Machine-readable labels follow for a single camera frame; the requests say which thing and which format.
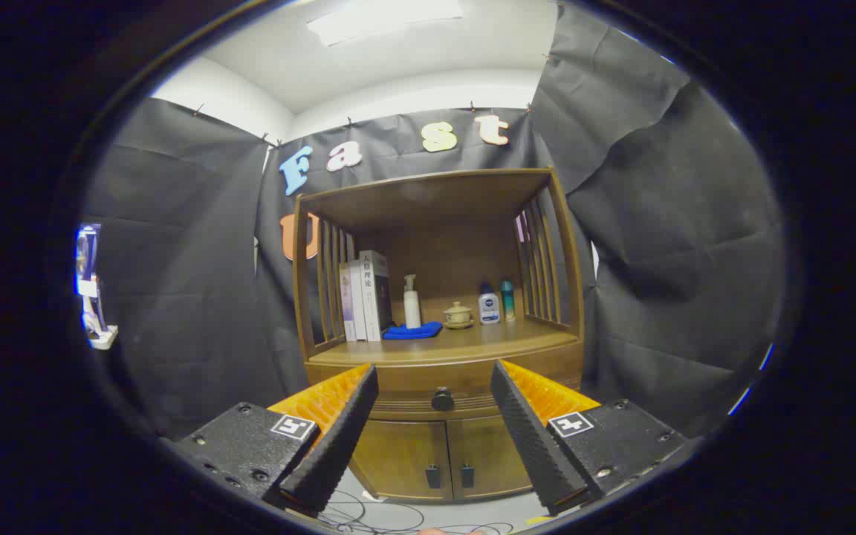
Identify purple and white book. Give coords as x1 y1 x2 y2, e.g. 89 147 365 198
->
339 262 358 343

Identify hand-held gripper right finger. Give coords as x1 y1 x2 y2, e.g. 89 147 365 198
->
489 359 689 517

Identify white pump bottle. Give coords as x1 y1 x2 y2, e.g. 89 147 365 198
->
403 274 423 329

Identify grey book with portrait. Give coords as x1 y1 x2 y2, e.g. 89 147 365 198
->
359 250 393 341

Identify wooden countertop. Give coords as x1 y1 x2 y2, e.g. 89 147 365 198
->
308 318 581 366

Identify wooden drawer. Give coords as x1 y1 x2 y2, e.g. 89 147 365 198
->
305 343 585 421

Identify wooden cabinet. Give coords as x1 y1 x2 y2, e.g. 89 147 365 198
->
291 167 586 505

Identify blue cloth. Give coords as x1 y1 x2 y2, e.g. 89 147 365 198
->
383 321 444 341

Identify ceramic lidded teacup with saucer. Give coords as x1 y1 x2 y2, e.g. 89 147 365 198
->
443 301 475 330

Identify white lotion bottle blue cap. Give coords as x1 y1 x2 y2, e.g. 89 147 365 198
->
478 282 502 325

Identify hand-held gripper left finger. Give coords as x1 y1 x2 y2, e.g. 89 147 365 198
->
172 363 380 519

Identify ceiling light panel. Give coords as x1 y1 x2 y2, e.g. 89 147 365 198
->
305 0 466 47

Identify tangle of thin cables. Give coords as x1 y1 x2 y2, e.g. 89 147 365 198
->
317 487 518 535

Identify wooden cabinet door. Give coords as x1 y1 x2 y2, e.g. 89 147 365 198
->
350 420 450 500
447 415 533 499

